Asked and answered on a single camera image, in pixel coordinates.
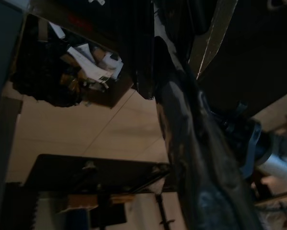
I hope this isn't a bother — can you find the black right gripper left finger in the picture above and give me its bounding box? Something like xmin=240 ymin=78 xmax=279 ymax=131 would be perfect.
xmin=155 ymin=35 xmax=221 ymax=230

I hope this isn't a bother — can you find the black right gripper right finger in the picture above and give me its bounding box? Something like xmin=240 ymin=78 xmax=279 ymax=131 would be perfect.
xmin=198 ymin=92 xmax=263 ymax=230

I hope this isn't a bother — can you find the thin-handled broom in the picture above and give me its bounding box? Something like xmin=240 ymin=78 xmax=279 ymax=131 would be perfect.
xmin=123 ymin=0 xmax=239 ymax=100

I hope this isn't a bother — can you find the open cardboard box of junk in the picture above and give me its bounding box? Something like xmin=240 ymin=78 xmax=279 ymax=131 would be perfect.
xmin=9 ymin=13 xmax=134 ymax=109

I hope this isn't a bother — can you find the black flat board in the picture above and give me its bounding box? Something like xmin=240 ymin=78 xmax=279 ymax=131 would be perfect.
xmin=25 ymin=154 xmax=178 ymax=194

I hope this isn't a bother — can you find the grey metal cabinet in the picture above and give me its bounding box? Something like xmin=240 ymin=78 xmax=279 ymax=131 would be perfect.
xmin=0 ymin=0 xmax=24 ymax=230

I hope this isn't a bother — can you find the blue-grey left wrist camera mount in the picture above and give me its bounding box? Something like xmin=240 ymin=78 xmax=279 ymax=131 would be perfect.
xmin=239 ymin=119 xmax=263 ymax=179

